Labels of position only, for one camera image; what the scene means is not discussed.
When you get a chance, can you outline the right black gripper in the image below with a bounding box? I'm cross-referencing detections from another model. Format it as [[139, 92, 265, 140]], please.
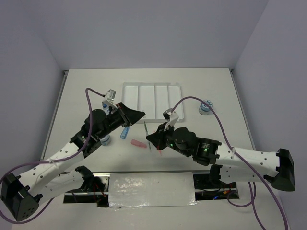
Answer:
[[147, 122, 191, 157]]

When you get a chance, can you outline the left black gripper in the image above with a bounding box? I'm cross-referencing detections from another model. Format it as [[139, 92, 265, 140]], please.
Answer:
[[97, 102, 145, 139]]

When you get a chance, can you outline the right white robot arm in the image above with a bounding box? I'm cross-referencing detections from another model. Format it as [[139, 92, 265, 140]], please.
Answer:
[[146, 124, 295, 192]]

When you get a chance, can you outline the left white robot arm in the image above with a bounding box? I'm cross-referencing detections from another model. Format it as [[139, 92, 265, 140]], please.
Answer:
[[0, 103, 145, 224]]

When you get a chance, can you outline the blue highlighter marker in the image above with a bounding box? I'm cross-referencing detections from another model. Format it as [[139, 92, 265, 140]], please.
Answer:
[[120, 127, 130, 139]]

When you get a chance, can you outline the pink highlighter cap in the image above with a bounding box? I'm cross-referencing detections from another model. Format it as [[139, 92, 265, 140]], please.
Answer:
[[130, 139, 147, 148]]

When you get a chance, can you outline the small blue bottle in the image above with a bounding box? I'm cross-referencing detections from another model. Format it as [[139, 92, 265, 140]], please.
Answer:
[[102, 103, 110, 115]]

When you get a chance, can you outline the white compartment tray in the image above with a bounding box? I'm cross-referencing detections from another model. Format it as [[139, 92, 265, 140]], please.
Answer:
[[122, 82, 182, 124]]

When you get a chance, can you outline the left blue ink jar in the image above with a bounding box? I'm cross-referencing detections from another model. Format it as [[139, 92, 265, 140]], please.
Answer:
[[100, 134, 111, 146]]

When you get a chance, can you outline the blue ink jar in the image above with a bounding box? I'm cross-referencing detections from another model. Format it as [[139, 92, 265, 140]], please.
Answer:
[[199, 100, 213, 115], [100, 134, 111, 146]]

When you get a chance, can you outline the silver foil panel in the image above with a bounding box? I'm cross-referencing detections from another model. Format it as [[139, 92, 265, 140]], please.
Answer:
[[108, 172, 197, 207]]

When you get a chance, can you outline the right blue ink jar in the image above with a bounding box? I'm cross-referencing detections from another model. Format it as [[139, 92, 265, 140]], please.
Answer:
[[199, 100, 213, 115]]

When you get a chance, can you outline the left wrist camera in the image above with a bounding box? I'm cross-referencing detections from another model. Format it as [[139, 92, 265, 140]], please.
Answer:
[[102, 89, 116, 108]]

